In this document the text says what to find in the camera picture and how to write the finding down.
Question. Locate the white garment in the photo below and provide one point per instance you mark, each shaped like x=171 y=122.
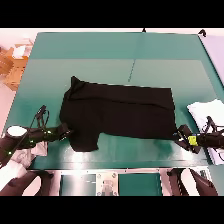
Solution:
x=208 y=111

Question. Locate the grey garment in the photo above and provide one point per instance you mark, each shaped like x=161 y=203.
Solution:
x=28 y=154

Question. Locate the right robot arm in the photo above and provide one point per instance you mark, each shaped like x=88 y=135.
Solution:
x=213 y=140

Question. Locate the black T-shirt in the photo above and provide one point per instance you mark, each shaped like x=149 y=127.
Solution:
x=126 y=110

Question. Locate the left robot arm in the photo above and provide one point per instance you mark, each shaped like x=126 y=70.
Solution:
x=33 y=136

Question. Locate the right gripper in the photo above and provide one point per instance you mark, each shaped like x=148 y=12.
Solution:
x=185 y=136

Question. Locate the silver frame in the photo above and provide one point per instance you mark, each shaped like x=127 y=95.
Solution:
x=106 y=182

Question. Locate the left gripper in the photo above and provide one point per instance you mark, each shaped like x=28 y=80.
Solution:
x=64 y=130

